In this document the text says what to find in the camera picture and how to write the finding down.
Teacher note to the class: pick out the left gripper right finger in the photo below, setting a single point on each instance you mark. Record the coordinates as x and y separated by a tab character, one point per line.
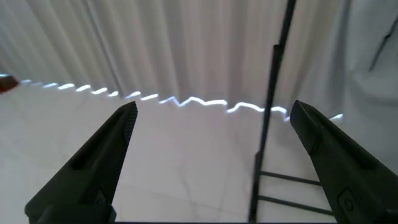
348	168

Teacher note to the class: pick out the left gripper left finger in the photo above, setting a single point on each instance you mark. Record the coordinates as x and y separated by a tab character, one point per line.
90	174

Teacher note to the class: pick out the pale grey shorts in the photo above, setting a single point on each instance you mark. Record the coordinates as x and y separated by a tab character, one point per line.
373	109

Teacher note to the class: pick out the black clothes rack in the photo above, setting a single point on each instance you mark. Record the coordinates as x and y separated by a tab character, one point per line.
273	77

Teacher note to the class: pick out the white curtain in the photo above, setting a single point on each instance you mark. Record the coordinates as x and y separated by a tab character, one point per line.
155	46

